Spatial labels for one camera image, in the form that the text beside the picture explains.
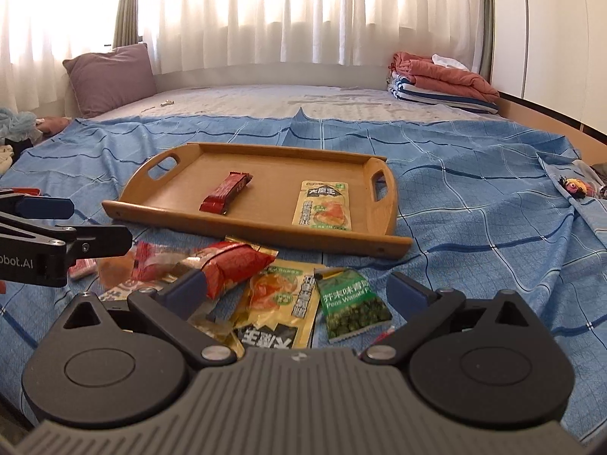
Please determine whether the teal cloth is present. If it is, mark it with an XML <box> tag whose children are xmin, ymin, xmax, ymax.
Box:
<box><xmin>0</xmin><ymin>107</ymin><xmax>43</xmax><ymax>145</ymax></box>

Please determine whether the grey quilted mattress pad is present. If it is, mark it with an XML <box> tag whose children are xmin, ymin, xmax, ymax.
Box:
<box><xmin>85</xmin><ymin>84</ymin><xmax>503</xmax><ymax>121</ymax></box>

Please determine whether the olive curtain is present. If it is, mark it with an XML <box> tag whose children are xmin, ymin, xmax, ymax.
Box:
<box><xmin>474</xmin><ymin>0</ymin><xmax>495</xmax><ymax>79</ymax></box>
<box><xmin>112</xmin><ymin>0</ymin><xmax>143</xmax><ymax>50</ymax></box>

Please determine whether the dark red snack bar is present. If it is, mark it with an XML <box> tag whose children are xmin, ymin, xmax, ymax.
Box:
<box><xmin>199</xmin><ymin>171</ymin><xmax>253</xmax><ymax>215</ymax></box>

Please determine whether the stack of folded clothes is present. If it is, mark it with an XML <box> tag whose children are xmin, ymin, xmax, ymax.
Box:
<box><xmin>390</xmin><ymin>51</ymin><xmax>500</xmax><ymax>104</ymax></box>

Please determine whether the green peas snack packet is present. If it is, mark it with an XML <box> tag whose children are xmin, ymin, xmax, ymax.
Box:
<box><xmin>314</xmin><ymin>268</ymin><xmax>393</xmax><ymax>344</ymax></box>

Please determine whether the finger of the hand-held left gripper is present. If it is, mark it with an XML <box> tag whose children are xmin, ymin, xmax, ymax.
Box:
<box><xmin>0</xmin><ymin>188</ymin><xmax>75</xmax><ymax>221</ymax></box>
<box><xmin>0</xmin><ymin>213</ymin><xmax>134</xmax><ymax>259</ymax></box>

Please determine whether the folded striped blanket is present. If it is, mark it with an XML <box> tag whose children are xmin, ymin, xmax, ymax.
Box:
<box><xmin>386</xmin><ymin>71</ymin><xmax>500</xmax><ymax>115</ymax></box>

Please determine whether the wooden tray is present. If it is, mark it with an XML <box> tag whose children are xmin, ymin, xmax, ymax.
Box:
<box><xmin>102</xmin><ymin>142</ymin><xmax>413</xmax><ymax>260</ymax></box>

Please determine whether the yellow green snack packet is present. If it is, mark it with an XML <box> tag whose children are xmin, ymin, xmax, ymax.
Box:
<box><xmin>291</xmin><ymin>180</ymin><xmax>354</xmax><ymax>231</ymax></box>

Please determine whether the blue checked bedsheet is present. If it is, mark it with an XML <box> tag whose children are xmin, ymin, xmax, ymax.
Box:
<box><xmin>0</xmin><ymin>109</ymin><xmax>607</xmax><ymax>441</ymax></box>

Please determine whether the white cloth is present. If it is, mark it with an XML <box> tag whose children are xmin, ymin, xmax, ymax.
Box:
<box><xmin>431</xmin><ymin>53</ymin><xmax>468</xmax><ymax>68</ymax></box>

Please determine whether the white printed snack packet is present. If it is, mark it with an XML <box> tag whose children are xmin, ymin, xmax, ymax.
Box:
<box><xmin>102</xmin><ymin>279</ymin><xmax>162</xmax><ymax>301</ymax></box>

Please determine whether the yellow orange snack packet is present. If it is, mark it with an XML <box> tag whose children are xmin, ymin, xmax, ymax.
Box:
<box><xmin>232</xmin><ymin>260</ymin><xmax>328</xmax><ymax>349</ymax></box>

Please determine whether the pink cloth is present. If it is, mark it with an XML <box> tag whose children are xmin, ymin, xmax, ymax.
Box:
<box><xmin>35</xmin><ymin>116</ymin><xmax>72</xmax><ymax>136</ymax></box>

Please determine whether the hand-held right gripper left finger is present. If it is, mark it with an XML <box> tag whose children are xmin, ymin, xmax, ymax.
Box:
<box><xmin>61</xmin><ymin>269</ymin><xmax>238</xmax><ymax>368</ymax></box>

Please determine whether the orange translucent snack packet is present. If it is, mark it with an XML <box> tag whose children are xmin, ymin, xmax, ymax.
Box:
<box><xmin>97</xmin><ymin>256</ymin><xmax>136</xmax><ymax>290</ymax></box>

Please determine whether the pink cake snack packet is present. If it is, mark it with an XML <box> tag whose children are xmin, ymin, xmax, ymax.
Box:
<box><xmin>130</xmin><ymin>241</ymin><xmax>190</xmax><ymax>285</ymax></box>

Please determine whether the colourful small toy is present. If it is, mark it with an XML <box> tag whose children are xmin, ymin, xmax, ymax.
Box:
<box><xmin>557</xmin><ymin>175</ymin><xmax>598</xmax><ymax>197</ymax></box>

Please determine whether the golden clear snack packet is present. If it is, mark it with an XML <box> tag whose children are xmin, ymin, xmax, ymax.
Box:
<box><xmin>190</xmin><ymin>313</ymin><xmax>245</xmax><ymax>358</ymax></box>

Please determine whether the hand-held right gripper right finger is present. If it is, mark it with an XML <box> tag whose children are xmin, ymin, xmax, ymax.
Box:
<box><xmin>358</xmin><ymin>272</ymin><xmax>539</xmax><ymax>366</ymax></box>

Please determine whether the white sheer curtain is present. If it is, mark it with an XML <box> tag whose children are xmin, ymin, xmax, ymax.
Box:
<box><xmin>0</xmin><ymin>0</ymin><xmax>491</xmax><ymax>110</ymax></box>

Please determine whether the white wardrobe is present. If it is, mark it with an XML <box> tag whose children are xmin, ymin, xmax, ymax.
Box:
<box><xmin>491</xmin><ymin>0</ymin><xmax>607</xmax><ymax>129</ymax></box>

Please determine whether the wooden bed frame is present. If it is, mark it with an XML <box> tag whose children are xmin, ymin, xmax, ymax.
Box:
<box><xmin>498</xmin><ymin>92</ymin><xmax>607</xmax><ymax>162</ymax></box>

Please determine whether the purple pillow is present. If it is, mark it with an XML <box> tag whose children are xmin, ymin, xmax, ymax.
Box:
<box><xmin>63</xmin><ymin>42</ymin><xmax>157</xmax><ymax>118</ymax></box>

